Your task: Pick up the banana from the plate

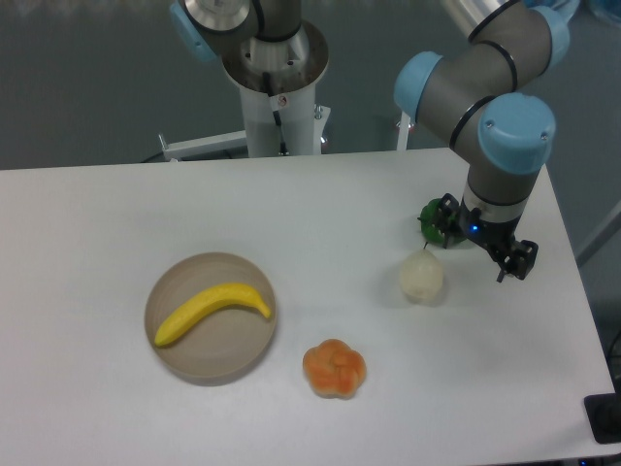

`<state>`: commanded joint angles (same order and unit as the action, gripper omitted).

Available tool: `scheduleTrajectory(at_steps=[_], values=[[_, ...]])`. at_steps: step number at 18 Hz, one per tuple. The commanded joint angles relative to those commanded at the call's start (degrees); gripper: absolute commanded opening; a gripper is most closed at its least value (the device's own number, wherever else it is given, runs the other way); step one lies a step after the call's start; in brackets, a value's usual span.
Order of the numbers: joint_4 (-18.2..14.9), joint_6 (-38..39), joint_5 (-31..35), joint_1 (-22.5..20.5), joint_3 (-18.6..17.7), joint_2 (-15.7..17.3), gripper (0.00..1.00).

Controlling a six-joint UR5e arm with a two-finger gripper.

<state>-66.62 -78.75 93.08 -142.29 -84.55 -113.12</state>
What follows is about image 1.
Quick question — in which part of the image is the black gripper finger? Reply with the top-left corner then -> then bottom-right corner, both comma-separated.
426,193 -> 460,242
494,240 -> 539,283

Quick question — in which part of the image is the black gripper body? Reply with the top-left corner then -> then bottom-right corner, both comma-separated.
458,202 -> 519,259

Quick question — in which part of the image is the yellow banana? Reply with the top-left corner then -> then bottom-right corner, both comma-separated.
153,283 -> 273,348

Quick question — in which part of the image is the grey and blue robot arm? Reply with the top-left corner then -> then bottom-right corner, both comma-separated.
170,1 -> 570,279

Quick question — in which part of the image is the beige round plate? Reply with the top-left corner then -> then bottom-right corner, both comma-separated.
144,252 -> 278,385

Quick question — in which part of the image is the green bell pepper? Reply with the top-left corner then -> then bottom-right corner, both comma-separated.
417,193 -> 466,249

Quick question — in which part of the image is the white pear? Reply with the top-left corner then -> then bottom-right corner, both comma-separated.
399,249 -> 444,306

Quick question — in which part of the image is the black device at table edge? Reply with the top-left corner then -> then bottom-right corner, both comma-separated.
583,393 -> 620,445

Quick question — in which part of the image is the orange knotted bread roll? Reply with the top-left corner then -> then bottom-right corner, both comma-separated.
303,339 -> 367,399

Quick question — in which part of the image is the blue plastic bag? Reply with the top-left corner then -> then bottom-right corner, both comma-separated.
524,0 -> 620,26

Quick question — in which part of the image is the white post with red clip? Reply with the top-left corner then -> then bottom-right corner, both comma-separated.
394,112 -> 415,151

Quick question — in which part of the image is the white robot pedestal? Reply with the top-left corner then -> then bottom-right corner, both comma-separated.
222,20 -> 329,158

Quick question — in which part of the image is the white table bracket left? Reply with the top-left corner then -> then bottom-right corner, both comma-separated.
158,130 -> 246,161

